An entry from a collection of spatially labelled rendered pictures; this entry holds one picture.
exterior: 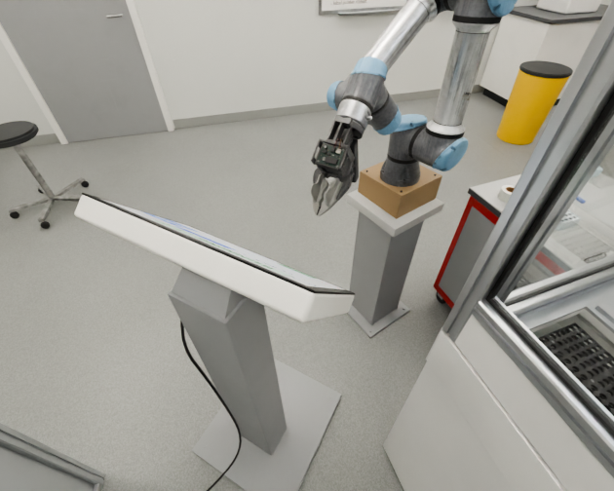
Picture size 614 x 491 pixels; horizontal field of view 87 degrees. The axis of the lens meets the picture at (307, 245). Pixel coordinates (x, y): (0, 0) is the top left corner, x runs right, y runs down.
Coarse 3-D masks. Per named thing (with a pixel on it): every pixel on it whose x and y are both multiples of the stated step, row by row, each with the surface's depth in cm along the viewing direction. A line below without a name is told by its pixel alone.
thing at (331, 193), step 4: (336, 180) 71; (332, 184) 71; (336, 184) 72; (340, 184) 73; (328, 188) 70; (332, 188) 71; (336, 188) 73; (328, 192) 70; (332, 192) 72; (336, 192) 73; (328, 196) 71; (332, 196) 73; (336, 196) 73; (328, 200) 72; (332, 200) 73; (336, 200) 73; (324, 204) 74; (328, 204) 73; (332, 204) 73; (320, 208) 74; (324, 208) 74; (328, 208) 74; (320, 212) 74; (324, 212) 74
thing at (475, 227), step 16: (512, 176) 144; (480, 192) 136; (496, 192) 136; (480, 208) 137; (496, 208) 128; (464, 224) 149; (480, 224) 139; (464, 240) 151; (480, 240) 142; (448, 256) 165; (464, 256) 154; (448, 272) 168; (464, 272) 157; (448, 288) 172; (448, 304) 175
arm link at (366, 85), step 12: (360, 60) 72; (372, 60) 70; (360, 72) 70; (372, 72) 70; (384, 72) 72; (348, 84) 73; (360, 84) 70; (372, 84) 70; (348, 96) 71; (360, 96) 70; (372, 96) 71; (384, 96) 74; (372, 108) 72
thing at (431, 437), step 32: (416, 384) 88; (416, 416) 94; (448, 416) 77; (384, 448) 130; (416, 448) 100; (448, 448) 81; (480, 448) 68; (416, 480) 106; (448, 480) 85; (480, 480) 71
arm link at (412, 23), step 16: (416, 0) 84; (432, 0) 83; (400, 16) 85; (416, 16) 84; (432, 16) 87; (384, 32) 86; (400, 32) 84; (416, 32) 87; (384, 48) 85; (400, 48) 86; (336, 96) 87
